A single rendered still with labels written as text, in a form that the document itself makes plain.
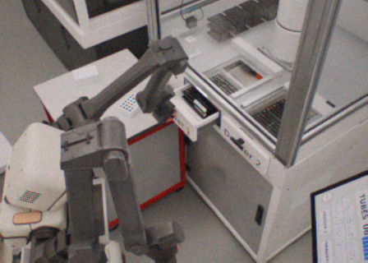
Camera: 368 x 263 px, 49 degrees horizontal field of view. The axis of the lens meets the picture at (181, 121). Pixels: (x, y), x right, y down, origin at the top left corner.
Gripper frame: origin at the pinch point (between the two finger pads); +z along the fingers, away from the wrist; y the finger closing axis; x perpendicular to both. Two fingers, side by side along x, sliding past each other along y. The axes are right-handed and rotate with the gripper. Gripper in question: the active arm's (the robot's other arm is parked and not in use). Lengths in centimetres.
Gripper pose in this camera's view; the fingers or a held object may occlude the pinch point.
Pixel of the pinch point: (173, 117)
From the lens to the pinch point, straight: 180.1
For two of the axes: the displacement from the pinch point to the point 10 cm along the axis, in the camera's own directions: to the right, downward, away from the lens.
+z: 4.9, 3.2, 8.1
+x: -5.6, -5.9, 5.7
